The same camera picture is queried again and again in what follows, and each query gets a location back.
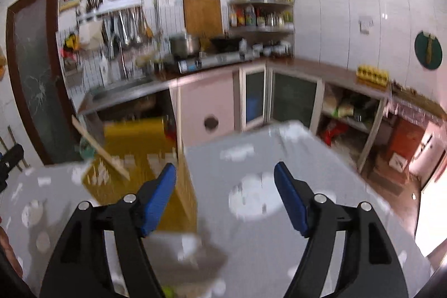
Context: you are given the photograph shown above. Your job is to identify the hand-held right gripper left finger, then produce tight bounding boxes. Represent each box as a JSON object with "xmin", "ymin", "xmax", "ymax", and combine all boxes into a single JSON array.
[{"xmin": 39, "ymin": 163, "xmax": 177, "ymax": 298}]

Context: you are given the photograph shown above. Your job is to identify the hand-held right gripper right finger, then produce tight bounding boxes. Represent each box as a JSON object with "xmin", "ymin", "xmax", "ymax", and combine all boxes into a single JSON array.
[{"xmin": 273, "ymin": 161, "xmax": 409, "ymax": 298}]

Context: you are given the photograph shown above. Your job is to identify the yellow perforated utensil holder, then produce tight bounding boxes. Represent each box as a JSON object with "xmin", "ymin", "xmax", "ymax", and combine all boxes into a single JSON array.
[{"xmin": 82, "ymin": 116, "xmax": 199, "ymax": 234}]

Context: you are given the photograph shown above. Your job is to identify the wooden utensils in holder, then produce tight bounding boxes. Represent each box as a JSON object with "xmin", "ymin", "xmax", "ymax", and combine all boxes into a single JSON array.
[{"xmin": 72, "ymin": 115, "xmax": 130, "ymax": 180}]

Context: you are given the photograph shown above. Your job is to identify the row of hanging steel utensils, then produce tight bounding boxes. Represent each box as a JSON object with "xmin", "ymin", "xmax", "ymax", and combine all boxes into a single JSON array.
[{"xmin": 77, "ymin": 5, "xmax": 154, "ymax": 48}]

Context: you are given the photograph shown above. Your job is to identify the grey printed tablecloth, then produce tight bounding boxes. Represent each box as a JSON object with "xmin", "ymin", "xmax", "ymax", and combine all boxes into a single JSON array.
[{"xmin": 0, "ymin": 121, "xmax": 435, "ymax": 298}]

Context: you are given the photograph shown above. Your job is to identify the wide glass cabinet door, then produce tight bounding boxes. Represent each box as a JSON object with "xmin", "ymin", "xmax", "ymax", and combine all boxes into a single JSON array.
[{"xmin": 269, "ymin": 71, "xmax": 324, "ymax": 132}]

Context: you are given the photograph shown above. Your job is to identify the narrow glass cabinet door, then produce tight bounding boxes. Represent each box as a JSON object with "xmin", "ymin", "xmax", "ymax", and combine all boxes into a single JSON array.
[{"xmin": 239, "ymin": 64, "xmax": 268, "ymax": 132}]

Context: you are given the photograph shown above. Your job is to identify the pink cabinet door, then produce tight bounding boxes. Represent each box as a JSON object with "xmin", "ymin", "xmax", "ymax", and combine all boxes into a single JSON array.
[{"xmin": 178, "ymin": 69, "xmax": 236, "ymax": 148}]

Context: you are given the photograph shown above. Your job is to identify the steel sink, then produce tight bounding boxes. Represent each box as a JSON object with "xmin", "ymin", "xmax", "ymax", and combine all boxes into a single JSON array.
[{"xmin": 77, "ymin": 78, "xmax": 172, "ymax": 114}]

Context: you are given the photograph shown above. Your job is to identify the orange box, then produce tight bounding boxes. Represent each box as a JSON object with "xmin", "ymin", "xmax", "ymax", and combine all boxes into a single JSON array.
[{"xmin": 387, "ymin": 118, "xmax": 425, "ymax": 162}]

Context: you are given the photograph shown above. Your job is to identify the white dish soap bottle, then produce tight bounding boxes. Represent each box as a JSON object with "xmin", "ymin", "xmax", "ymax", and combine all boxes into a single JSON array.
[{"xmin": 99, "ymin": 52, "xmax": 111, "ymax": 84}]

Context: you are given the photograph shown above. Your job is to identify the yellow black scrubber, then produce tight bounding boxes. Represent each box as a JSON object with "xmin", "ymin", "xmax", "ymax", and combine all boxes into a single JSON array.
[{"xmin": 63, "ymin": 34, "xmax": 80, "ymax": 52}]

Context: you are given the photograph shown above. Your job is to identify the steel faucet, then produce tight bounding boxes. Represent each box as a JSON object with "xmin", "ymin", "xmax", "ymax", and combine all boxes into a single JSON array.
[{"xmin": 110, "ymin": 36, "xmax": 132, "ymax": 80}]

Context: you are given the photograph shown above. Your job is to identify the yellow egg tray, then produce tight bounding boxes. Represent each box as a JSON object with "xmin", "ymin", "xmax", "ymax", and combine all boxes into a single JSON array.
[{"xmin": 355, "ymin": 65, "xmax": 390, "ymax": 86}]

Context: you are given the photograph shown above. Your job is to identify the gas stove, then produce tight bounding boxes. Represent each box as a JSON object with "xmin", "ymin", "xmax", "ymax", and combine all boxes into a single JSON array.
[{"xmin": 177, "ymin": 52, "xmax": 257, "ymax": 73}]

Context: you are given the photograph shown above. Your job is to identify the steel pot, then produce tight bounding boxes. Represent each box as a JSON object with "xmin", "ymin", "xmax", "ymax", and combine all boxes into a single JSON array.
[{"xmin": 169, "ymin": 34, "xmax": 202, "ymax": 58}]

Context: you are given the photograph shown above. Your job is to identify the wooden cutting board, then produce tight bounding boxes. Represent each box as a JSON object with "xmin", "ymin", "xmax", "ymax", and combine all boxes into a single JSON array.
[{"xmin": 182, "ymin": 0, "xmax": 224, "ymax": 38}]

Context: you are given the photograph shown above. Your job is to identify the dark glass door brown frame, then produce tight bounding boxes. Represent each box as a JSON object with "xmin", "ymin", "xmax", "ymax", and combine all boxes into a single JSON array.
[{"xmin": 6, "ymin": 0, "xmax": 84, "ymax": 166}]

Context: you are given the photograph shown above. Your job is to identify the white wall socket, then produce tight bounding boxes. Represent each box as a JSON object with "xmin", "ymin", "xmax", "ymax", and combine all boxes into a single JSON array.
[{"xmin": 359, "ymin": 16, "xmax": 374, "ymax": 35}]

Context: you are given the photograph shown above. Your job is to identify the green round wall hanging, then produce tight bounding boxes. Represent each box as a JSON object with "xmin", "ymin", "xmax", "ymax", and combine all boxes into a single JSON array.
[{"xmin": 414, "ymin": 30, "xmax": 443, "ymax": 69}]

